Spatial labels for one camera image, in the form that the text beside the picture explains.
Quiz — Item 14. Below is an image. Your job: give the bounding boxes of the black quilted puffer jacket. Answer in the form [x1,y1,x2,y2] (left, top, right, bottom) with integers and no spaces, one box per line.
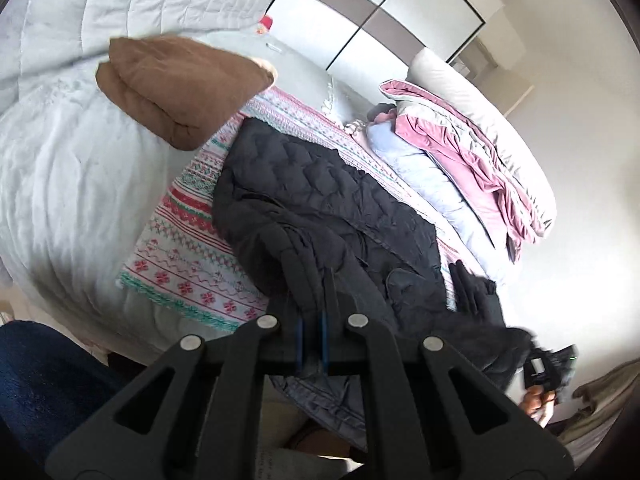
[212,117,533,441]

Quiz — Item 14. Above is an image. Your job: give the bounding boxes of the dark cloth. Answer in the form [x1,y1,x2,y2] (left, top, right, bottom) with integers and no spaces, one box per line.
[369,102,397,124]

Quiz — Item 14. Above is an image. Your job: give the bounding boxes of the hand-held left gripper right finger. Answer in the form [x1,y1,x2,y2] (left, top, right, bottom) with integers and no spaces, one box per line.
[319,311,576,480]

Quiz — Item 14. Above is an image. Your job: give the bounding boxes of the white quilted bedspread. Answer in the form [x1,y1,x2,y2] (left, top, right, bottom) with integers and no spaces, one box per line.
[0,0,301,356]

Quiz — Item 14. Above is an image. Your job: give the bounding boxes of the light blue folded garment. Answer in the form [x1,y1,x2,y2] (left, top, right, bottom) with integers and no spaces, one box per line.
[364,119,512,283]

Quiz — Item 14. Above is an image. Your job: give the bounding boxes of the white sliding door wardrobe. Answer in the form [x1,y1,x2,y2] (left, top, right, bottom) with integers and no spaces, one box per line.
[264,0,507,75]

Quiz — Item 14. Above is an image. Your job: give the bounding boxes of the person's blue pants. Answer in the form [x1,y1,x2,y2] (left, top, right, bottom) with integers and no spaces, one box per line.
[0,321,132,467]

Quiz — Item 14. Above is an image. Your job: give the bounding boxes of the olive green cloth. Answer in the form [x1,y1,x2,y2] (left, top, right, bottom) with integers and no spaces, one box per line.
[554,357,640,445]

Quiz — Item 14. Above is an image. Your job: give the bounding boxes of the pink and grey garment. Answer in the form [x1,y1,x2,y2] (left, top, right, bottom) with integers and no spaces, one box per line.
[379,79,547,265]

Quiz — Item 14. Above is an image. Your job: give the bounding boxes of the person's right hand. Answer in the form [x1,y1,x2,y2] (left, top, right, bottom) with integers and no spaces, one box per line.
[520,384,557,423]

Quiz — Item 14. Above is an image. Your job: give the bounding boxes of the brown folded fleece garment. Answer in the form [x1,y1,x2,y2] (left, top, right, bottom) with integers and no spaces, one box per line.
[95,35,278,152]

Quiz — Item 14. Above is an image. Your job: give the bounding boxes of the white pillow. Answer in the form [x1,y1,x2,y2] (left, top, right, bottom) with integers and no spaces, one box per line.
[406,48,557,233]

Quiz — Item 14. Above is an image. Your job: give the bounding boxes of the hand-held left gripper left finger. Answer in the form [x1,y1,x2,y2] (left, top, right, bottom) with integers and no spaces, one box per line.
[45,312,306,480]

